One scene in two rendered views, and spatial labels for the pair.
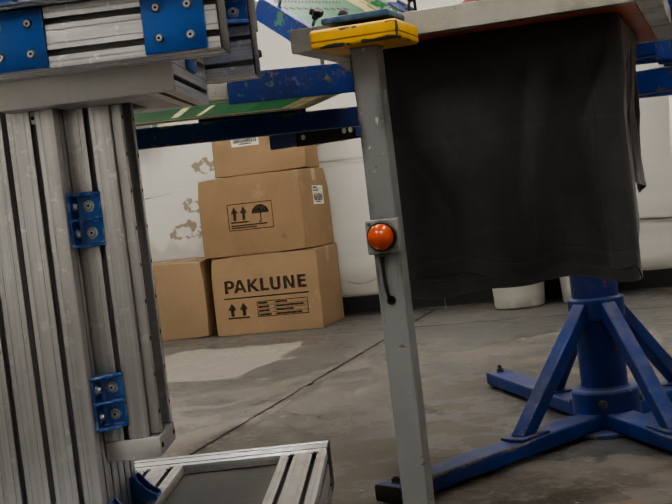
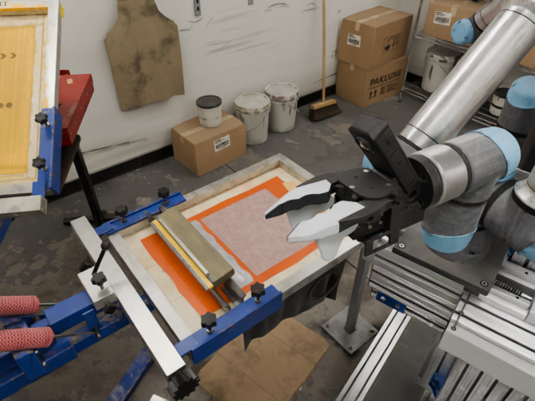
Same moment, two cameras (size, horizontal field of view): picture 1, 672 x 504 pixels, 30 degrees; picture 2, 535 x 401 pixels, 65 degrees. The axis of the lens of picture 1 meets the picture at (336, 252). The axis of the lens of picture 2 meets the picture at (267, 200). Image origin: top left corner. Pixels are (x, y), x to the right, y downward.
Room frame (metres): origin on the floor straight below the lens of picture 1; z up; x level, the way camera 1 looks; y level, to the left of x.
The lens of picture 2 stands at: (3.18, 0.30, 1.98)
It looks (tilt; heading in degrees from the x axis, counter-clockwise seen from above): 39 degrees down; 214
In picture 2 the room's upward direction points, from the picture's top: straight up
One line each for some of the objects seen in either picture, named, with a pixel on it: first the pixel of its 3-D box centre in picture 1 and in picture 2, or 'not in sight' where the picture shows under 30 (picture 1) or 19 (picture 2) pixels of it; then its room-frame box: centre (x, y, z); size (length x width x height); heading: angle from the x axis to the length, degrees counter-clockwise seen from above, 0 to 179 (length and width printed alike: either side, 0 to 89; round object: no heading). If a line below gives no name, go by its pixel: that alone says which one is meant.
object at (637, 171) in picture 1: (631, 146); not in sight; (2.23, -0.54, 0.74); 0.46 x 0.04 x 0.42; 163
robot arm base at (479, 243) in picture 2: not in sight; (460, 225); (2.32, 0.26, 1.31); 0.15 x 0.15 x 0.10
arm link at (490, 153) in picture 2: not in sight; (472, 161); (2.62, 0.26, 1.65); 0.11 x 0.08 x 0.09; 153
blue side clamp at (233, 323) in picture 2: not in sight; (235, 321); (2.65, -0.17, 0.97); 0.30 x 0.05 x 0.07; 163
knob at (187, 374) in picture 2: not in sight; (181, 379); (2.88, -0.16, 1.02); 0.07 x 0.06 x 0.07; 163
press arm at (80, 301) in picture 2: not in sight; (81, 306); (2.88, -0.53, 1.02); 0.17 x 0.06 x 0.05; 163
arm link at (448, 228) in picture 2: not in sight; (443, 208); (2.61, 0.24, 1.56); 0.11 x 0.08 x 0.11; 63
